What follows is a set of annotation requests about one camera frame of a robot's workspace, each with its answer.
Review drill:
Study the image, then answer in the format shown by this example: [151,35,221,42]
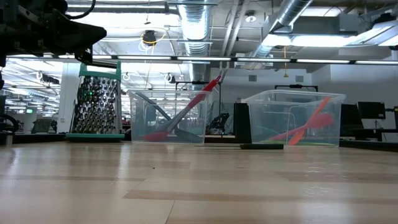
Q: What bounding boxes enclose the red spoon with steel shaft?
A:
[142,74,223,142]

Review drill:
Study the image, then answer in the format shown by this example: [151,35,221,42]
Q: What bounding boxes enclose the dark background chair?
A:
[340,103,361,139]

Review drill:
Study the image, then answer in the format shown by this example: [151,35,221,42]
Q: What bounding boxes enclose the black aluminium frame rails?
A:
[12,132,252,145]
[338,139,398,149]

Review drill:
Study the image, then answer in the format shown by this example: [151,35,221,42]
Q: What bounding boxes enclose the large black spoon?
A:
[134,91,205,144]

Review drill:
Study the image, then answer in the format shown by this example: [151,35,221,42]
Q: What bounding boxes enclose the black rectangular panel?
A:
[233,102,253,144]

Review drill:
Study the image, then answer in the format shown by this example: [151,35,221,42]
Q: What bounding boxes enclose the orange silicone spatula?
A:
[286,95,331,146]

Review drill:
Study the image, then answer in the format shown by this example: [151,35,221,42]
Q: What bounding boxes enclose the dark background desk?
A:
[340,127,398,142]

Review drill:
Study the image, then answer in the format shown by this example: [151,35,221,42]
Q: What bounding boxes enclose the teal metal box grater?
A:
[65,60,126,143]

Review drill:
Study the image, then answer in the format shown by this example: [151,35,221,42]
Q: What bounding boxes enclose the long ceiling light strip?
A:
[6,53,398,65]

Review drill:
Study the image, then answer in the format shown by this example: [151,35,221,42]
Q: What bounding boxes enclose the black reel with yellow cable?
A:
[138,28,167,52]

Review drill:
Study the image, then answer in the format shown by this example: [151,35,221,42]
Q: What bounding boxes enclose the silver spiral duct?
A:
[242,0,313,71]
[178,0,212,83]

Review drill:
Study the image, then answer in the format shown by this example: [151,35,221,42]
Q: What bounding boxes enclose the clear plastic bin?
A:
[127,89,210,146]
[244,89,347,148]

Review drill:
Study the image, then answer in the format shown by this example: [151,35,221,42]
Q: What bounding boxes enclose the pink silicone spatula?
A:
[271,110,336,142]

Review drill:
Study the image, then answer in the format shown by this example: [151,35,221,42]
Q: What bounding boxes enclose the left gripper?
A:
[0,0,108,68]

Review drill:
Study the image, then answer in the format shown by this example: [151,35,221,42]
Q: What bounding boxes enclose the yellow hanging cord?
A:
[282,45,289,78]

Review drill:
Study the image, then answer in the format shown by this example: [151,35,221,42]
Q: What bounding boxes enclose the black background monitor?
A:
[357,101,387,121]

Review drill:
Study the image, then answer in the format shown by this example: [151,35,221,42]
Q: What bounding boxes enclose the black background gantry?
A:
[175,80,222,91]
[274,83,318,93]

